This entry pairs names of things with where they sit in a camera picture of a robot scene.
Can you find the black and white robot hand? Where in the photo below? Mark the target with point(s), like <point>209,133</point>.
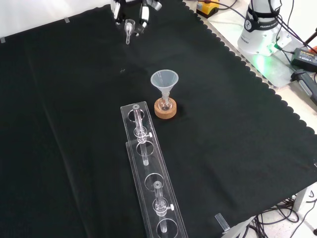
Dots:
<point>144,13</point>

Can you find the translucent plastic funnel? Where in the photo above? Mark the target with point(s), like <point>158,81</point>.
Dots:
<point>164,80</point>

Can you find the clear acrylic funnel stand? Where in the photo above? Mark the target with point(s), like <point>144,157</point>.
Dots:
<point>158,178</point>

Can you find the yellow stop button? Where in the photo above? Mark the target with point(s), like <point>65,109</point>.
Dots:
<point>208,8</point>

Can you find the round-bottom glass flask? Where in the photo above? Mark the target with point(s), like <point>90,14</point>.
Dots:
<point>165,105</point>

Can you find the black bench cloth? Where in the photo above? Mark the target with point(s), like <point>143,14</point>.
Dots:
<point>223,124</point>

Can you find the black power adapter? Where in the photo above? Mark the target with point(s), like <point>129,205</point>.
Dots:
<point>303,58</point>

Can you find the red and black pole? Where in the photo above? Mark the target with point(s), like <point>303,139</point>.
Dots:
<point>311,39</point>

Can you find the black grey device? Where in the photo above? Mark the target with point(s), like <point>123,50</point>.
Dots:
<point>305,81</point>

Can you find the white table leg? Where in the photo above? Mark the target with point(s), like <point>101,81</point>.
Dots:
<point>301,199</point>

